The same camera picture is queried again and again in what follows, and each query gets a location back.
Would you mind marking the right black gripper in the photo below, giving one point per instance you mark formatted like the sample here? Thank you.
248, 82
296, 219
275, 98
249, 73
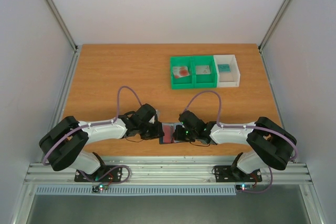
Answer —
177, 133

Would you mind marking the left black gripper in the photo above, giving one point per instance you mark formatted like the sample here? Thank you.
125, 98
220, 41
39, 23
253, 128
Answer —
158, 132

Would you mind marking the dark blue card holder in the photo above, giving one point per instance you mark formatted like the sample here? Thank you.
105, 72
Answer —
175, 139

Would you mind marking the plain red card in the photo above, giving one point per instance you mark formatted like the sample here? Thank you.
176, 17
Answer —
168, 132

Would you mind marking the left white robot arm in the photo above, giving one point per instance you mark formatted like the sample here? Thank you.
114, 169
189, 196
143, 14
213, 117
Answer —
63, 146

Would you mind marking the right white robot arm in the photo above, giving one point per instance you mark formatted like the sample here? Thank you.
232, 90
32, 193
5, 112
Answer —
271, 146

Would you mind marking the grey card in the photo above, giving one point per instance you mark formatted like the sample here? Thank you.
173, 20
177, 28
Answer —
202, 69

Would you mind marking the teal card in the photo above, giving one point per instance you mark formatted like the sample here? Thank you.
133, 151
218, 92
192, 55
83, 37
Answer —
223, 68

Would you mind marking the left green bin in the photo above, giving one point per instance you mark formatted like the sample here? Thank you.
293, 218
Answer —
181, 68

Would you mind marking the green bin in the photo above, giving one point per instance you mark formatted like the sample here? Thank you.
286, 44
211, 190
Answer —
181, 68
205, 80

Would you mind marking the middle green bin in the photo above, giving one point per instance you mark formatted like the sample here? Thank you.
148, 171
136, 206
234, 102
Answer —
205, 80

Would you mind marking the white bin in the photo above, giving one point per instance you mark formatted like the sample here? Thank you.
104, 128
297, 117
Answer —
228, 74

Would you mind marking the left circuit board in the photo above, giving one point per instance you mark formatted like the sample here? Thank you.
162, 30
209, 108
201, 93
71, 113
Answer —
99, 188

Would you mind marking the circuit board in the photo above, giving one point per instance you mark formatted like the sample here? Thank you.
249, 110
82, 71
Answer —
245, 187
99, 188

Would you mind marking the right circuit board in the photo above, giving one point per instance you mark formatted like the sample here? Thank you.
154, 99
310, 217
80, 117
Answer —
245, 187

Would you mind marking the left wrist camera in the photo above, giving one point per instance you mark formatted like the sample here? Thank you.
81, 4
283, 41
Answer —
154, 118

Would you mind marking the aluminium front rail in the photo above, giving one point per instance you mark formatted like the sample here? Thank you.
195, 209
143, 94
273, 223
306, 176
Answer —
170, 170

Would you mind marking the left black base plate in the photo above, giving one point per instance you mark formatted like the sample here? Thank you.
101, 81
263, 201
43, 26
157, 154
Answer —
112, 173

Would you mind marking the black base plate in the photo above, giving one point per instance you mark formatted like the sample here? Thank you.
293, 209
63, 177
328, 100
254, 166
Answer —
112, 173
223, 174

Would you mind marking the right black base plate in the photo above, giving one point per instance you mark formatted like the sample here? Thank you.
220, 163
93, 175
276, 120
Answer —
223, 174

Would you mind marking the left aluminium frame post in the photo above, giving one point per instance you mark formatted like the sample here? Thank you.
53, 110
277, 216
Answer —
53, 8

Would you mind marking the aluminium frame post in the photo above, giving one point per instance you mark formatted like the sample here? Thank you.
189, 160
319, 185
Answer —
53, 8
275, 22

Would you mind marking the grey slotted cable duct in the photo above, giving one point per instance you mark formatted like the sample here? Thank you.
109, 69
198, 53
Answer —
139, 190

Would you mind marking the right aluminium frame post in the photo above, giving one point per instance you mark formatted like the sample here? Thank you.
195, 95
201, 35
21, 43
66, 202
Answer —
275, 22

